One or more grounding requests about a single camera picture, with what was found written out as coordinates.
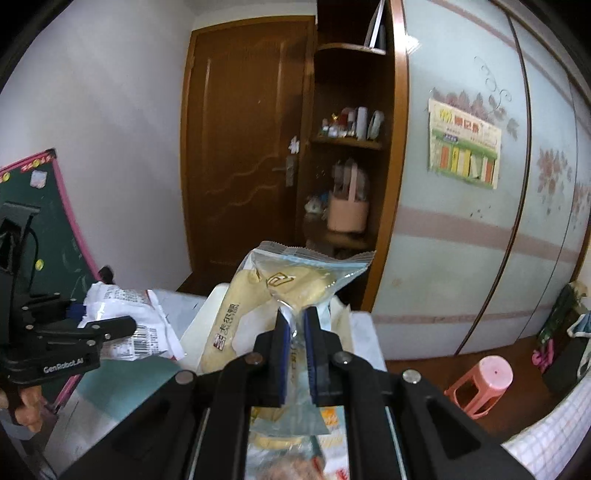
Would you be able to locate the wall calendar poster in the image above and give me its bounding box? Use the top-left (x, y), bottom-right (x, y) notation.
top-left (427, 98), bottom-right (503, 189)

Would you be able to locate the pink basket with handle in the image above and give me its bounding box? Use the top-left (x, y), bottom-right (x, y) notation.
top-left (327, 159), bottom-right (370, 232)

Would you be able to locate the white red printed snack packet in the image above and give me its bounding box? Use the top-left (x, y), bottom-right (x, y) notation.
top-left (78, 282), bottom-right (188, 361)

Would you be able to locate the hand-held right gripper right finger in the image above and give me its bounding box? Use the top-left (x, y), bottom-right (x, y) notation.
top-left (304, 305), bottom-right (539, 480)

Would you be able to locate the white plastic bin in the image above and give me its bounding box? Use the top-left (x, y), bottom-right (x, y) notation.
top-left (180, 281), bottom-right (389, 480)

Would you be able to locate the pink plastic stool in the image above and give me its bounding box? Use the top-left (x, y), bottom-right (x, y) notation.
top-left (444, 356), bottom-right (514, 420)

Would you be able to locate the brown wooden door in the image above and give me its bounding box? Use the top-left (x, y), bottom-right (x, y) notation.
top-left (178, 16), bottom-right (317, 296)

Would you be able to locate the checkered blanket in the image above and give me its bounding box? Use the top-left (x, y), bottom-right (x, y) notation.
top-left (501, 364), bottom-right (591, 480)

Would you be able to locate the black box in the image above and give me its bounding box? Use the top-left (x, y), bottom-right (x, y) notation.
top-left (542, 318), bottom-right (591, 393)

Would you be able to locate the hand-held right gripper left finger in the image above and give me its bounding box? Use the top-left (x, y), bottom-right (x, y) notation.
top-left (60, 310), bottom-right (291, 480)

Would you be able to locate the pale sliding-door wardrobe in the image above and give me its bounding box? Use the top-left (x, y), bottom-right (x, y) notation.
top-left (369, 0), bottom-right (591, 361)

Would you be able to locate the clear yellow bread packet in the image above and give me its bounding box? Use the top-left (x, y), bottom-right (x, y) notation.
top-left (198, 240), bottom-right (377, 450)

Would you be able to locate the green chalkboard with pink frame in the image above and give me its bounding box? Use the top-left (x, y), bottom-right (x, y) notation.
top-left (0, 148), bottom-right (112, 416)

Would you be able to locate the green bag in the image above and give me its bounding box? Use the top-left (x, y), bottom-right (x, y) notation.
top-left (538, 284), bottom-right (578, 344)

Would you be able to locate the person's left hand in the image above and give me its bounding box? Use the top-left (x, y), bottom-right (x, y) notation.
top-left (0, 385), bottom-right (44, 432)

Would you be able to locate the wooden corner shelf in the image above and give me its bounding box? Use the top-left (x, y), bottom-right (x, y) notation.
top-left (295, 0), bottom-right (409, 312)

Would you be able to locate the metal door handle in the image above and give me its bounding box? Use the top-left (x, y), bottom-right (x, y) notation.
top-left (272, 154), bottom-right (296, 188)

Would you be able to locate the group of small bottles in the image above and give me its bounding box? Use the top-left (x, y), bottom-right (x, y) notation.
top-left (321, 106), bottom-right (385, 141)

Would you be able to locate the white book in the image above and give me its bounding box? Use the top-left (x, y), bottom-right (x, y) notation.
top-left (364, 0), bottom-right (386, 51)

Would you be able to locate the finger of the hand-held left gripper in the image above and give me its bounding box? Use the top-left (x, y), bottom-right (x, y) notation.
top-left (21, 292), bottom-right (87, 320)
top-left (33, 315), bottom-right (138, 345)

